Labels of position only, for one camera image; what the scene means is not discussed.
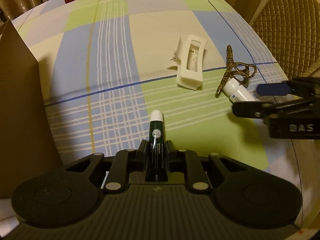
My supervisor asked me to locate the small white bottle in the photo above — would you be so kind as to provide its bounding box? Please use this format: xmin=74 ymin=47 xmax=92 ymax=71
xmin=223 ymin=78 xmax=255 ymax=103

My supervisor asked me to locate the dark green tube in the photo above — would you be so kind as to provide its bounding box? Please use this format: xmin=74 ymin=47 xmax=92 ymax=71
xmin=145 ymin=110 xmax=168 ymax=182

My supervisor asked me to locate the leopard print hair clip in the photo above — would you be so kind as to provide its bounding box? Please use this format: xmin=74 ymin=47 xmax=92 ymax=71
xmin=215 ymin=44 xmax=258 ymax=98

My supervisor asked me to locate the white hair claw clip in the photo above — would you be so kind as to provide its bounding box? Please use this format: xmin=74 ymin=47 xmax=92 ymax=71
xmin=168 ymin=34 xmax=207 ymax=90

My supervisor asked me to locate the quilted chair cushion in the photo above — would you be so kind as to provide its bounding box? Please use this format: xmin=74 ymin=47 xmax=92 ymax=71
xmin=251 ymin=0 xmax=319 ymax=79

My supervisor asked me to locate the large brown white box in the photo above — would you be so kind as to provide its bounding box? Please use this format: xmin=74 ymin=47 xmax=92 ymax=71
xmin=1 ymin=21 xmax=62 ymax=199

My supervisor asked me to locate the checkered tablecloth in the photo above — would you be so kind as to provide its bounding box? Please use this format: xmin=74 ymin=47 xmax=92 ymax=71
xmin=13 ymin=0 xmax=299 ymax=184

